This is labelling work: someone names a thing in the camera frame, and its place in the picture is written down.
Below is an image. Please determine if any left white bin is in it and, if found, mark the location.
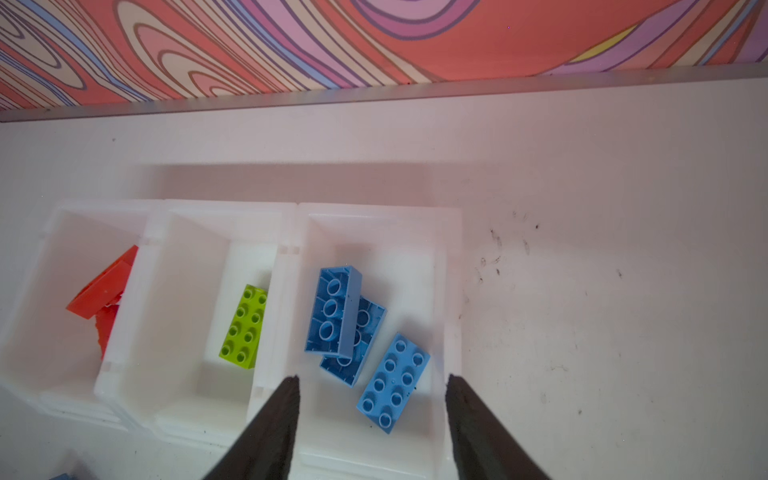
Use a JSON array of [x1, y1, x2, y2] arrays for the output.
[[1, 199, 160, 431]]

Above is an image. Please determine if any green lego brick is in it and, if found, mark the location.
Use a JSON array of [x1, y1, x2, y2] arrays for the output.
[[219, 284, 268, 370]]

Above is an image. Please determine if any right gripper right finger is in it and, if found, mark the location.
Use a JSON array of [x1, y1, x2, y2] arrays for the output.
[[445, 375, 548, 479]]

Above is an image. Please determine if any red lego brick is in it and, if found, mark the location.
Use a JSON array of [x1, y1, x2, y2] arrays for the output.
[[95, 304, 120, 358], [66, 245, 139, 319]]

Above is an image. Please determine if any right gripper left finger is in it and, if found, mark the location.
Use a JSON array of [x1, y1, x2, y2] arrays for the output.
[[204, 375, 300, 480]]

